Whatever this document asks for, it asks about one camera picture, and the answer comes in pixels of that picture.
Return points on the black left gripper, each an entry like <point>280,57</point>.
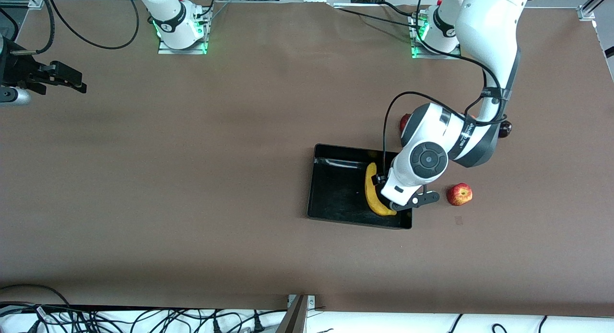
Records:
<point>379,180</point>

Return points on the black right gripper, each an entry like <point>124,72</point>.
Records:
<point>14,69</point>

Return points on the yellow banana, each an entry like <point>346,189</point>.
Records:
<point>371,189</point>

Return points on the black plastic box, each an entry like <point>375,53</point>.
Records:
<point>336,198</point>

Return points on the red yellow apple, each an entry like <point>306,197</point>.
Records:
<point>459,194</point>

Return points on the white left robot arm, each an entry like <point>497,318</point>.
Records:
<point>489,30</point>

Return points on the red yellow mango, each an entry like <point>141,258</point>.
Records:
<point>404,123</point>

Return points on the dark purple mangosteen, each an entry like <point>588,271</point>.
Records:
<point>506,130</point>

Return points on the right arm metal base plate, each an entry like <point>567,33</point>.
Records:
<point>165,50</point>

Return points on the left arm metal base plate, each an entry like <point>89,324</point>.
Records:
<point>417,54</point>

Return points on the metal post bracket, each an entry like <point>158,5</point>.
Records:
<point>311,302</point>

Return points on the aluminium camera post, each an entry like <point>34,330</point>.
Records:
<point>295,318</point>

